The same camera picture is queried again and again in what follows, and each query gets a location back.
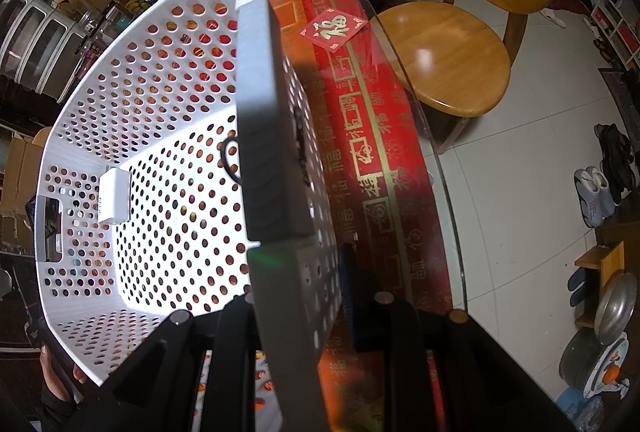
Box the white cubby shelf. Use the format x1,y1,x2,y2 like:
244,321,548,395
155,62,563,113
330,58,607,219
590,0,640,69

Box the red gold-patterned tablecloth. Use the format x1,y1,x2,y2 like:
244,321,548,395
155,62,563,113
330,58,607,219
260,0,453,432

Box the white plastic drawer cabinet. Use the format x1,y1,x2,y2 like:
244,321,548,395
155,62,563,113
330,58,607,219
0,0,77,96

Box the dark patterned rug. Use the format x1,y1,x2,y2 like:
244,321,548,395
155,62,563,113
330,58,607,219
597,67,640,134

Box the small wooden stool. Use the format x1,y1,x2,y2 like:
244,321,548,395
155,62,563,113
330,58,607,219
574,242,627,329

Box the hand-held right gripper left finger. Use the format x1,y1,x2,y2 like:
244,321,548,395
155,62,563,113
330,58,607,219
80,293,273,432

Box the person's left hand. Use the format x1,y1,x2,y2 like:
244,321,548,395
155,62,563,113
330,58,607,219
42,345,87,401

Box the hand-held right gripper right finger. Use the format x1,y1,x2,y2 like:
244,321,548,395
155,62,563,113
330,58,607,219
339,243,576,432

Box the black shoe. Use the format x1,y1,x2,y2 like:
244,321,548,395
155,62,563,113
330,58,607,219
602,147,639,206
594,123,632,173

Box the dark cooking pot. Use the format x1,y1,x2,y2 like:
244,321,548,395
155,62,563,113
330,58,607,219
558,327,609,391

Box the plate with orange print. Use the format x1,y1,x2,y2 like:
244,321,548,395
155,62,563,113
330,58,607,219
584,332,632,396

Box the blue plastic basin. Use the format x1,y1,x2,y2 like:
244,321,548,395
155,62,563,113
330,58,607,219
554,387,592,419

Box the white printed power adapter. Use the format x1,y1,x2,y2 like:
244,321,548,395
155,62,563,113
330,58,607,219
98,167,132,226

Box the wooden chair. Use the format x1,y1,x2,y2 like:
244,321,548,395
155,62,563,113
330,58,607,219
370,0,572,155

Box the dark blue slipper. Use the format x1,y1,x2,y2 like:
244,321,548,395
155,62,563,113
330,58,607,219
580,269,599,306
567,265,589,308

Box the black elastic ring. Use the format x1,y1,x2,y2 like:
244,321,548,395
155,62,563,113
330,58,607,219
220,107,309,187

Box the white floor slipper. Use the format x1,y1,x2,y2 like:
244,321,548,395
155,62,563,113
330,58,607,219
538,8,569,28

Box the aluminium pot lid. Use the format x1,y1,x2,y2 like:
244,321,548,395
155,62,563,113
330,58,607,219
594,272,640,346

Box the white perforated plastic basket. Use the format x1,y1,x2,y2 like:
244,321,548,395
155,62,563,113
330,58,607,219
34,0,346,432

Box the red square paper decoration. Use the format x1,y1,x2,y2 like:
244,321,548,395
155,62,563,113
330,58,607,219
300,12,370,51

